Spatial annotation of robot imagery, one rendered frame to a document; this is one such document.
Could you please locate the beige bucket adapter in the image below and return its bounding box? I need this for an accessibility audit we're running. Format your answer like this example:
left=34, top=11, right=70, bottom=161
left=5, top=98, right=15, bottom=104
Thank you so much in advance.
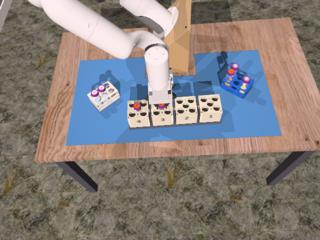
left=197, top=94, right=223, bottom=123
left=174, top=96, right=198, bottom=125
left=127, top=99, right=151, bottom=128
left=151, top=103, right=174, bottom=126

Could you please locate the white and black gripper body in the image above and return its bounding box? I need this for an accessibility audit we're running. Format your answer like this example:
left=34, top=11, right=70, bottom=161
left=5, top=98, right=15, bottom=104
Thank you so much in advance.
left=148, top=80, right=173, bottom=98

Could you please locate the cream tube rack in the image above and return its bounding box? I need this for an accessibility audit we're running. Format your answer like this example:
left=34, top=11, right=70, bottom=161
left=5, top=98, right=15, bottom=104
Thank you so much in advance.
left=87, top=82, right=120, bottom=111

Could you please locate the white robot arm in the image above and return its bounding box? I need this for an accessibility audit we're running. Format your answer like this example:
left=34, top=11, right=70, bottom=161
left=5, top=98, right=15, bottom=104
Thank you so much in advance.
left=28, top=0, right=179, bottom=105

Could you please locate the blue bench mat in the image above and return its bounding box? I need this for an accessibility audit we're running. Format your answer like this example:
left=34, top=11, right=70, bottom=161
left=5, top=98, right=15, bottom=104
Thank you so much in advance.
left=66, top=50, right=282, bottom=146

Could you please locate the blue tube rack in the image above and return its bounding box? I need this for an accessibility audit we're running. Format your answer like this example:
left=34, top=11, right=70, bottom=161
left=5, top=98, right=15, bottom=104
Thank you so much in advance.
left=221, top=72, right=254, bottom=99

